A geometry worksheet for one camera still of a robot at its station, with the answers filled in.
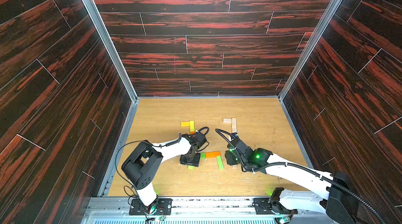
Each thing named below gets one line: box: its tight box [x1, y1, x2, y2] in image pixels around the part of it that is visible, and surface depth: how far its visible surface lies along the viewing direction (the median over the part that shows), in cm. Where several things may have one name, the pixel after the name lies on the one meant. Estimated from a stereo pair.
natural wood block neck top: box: [231, 117, 237, 133], surface depth 106 cm
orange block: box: [205, 151, 221, 159], surface depth 93 cm
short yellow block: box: [180, 120, 191, 128], surface depth 106 cm
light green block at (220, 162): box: [216, 155, 225, 170], surface depth 88 cm
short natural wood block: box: [222, 118, 232, 123], surface depth 107 cm
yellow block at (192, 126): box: [189, 120, 196, 132], surface depth 104 cm
